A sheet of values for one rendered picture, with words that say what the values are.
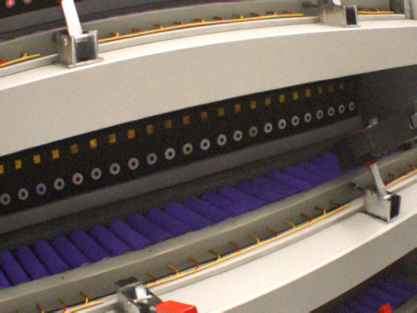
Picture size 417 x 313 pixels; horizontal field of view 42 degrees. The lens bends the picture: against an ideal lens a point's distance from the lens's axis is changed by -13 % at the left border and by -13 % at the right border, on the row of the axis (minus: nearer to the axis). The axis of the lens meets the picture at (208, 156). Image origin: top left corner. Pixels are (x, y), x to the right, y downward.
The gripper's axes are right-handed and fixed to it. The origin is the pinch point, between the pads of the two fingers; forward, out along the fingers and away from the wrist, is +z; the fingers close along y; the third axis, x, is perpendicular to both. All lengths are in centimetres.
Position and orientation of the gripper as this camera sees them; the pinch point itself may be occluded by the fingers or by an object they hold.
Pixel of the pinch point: (366, 145)
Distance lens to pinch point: 57.8
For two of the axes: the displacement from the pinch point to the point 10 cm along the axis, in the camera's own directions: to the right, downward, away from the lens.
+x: -3.3, -9.4, 1.1
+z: -4.6, 2.6, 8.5
